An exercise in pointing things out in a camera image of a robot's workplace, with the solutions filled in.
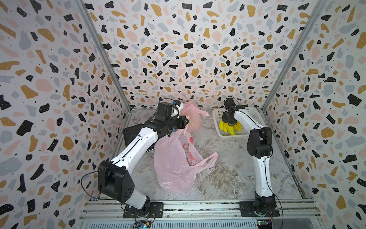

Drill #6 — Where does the yellow banana bunch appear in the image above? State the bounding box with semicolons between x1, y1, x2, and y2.
219;120;242;135

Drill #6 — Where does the pink plastic bag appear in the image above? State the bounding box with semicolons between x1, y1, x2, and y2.
181;102;210;132
154;129;218;194

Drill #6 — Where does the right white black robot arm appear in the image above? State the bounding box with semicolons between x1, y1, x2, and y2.
219;96;277;217

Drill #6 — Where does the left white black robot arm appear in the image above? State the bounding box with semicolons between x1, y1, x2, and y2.
98;100;189;216

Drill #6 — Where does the white plastic basket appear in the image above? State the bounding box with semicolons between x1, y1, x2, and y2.
213;107;266;141

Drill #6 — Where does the black flat case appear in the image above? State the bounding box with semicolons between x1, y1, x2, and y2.
123;124;144;147

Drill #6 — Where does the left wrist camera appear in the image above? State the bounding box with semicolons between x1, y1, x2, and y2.
171;101;184;118

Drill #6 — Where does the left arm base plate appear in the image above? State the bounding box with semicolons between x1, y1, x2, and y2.
123;202;164;219

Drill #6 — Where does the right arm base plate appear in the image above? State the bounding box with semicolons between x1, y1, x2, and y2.
239;198;280;217

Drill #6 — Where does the aluminium front rail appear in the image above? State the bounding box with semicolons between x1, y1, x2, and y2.
78;199;326;229

